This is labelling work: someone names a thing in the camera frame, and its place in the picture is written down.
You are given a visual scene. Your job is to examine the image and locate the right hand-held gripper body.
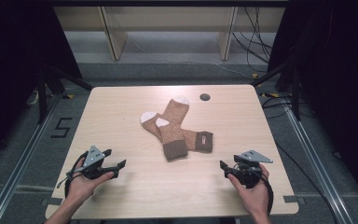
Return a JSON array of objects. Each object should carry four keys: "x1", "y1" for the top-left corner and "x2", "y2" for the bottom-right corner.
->
[{"x1": 235, "y1": 149, "x2": 274, "y2": 189}]

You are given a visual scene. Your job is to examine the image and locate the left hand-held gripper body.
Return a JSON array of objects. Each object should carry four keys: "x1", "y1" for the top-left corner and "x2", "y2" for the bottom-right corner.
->
[{"x1": 81, "y1": 145, "x2": 107, "y2": 181}]

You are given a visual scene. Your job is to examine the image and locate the brown sock with white label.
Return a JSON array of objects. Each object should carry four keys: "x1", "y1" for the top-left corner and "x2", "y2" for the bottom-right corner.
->
[{"x1": 140, "y1": 110, "x2": 214, "y2": 154}]

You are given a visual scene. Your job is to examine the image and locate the person's right hand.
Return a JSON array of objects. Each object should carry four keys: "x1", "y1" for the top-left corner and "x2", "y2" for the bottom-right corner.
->
[{"x1": 227, "y1": 163, "x2": 270, "y2": 216}]

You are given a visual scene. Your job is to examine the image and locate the person's left hand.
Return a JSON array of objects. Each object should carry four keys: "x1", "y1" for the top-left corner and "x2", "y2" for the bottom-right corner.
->
[{"x1": 66, "y1": 157, "x2": 115, "y2": 203}]

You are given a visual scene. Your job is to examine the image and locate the black tape floor number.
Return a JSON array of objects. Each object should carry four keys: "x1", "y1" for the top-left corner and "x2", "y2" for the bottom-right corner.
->
[{"x1": 50, "y1": 117, "x2": 74, "y2": 139}]

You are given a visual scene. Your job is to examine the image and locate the grey tape strip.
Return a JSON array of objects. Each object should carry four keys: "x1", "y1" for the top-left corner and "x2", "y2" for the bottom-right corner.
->
[
  {"x1": 282, "y1": 194, "x2": 306, "y2": 205},
  {"x1": 41, "y1": 197, "x2": 63, "y2": 206}
]

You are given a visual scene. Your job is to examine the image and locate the black metal stand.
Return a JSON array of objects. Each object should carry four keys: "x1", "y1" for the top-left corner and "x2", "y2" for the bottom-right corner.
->
[
  {"x1": 250, "y1": 46, "x2": 303, "y2": 121},
  {"x1": 36, "y1": 64, "x2": 95, "y2": 125}
]

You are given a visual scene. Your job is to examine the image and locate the black curtain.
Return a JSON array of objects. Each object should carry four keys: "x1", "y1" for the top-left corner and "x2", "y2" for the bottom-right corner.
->
[
  {"x1": 267, "y1": 0, "x2": 358, "y2": 216},
  {"x1": 0, "y1": 0, "x2": 83, "y2": 169}
]

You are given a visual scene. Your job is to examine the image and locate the light wooden shelf unit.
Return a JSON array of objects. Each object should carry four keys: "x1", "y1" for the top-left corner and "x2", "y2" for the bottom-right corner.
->
[{"x1": 53, "y1": 6, "x2": 286, "y2": 62}]

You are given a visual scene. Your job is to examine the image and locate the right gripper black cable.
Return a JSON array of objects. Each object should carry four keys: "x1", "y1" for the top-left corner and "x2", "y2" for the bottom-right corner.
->
[{"x1": 254, "y1": 169, "x2": 275, "y2": 217}]

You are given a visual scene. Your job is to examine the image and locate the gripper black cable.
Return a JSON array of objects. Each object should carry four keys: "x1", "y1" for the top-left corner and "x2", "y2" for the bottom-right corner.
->
[
  {"x1": 254, "y1": 169, "x2": 275, "y2": 217},
  {"x1": 56, "y1": 150, "x2": 90, "y2": 199}
]

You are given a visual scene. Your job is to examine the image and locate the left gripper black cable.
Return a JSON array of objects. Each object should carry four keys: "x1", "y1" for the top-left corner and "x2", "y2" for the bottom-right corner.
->
[{"x1": 56, "y1": 150, "x2": 90, "y2": 199}]

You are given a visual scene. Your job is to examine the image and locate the long black floor cable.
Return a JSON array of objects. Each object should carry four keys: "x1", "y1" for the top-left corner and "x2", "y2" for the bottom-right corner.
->
[{"x1": 274, "y1": 141, "x2": 340, "y2": 224}]

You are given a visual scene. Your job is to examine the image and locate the metal floor rail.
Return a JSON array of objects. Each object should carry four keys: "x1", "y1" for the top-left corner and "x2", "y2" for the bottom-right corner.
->
[
  {"x1": 280, "y1": 96, "x2": 356, "y2": 224},
  {"x1": 0, "y1": 92, "x2": 65, "y2": 224}
]

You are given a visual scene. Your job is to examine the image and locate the bundle of black hanging cables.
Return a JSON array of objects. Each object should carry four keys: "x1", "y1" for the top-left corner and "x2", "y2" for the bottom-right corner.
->
[{"x1": 231, "y1": 7, "x2": 273, "y2": 73}]

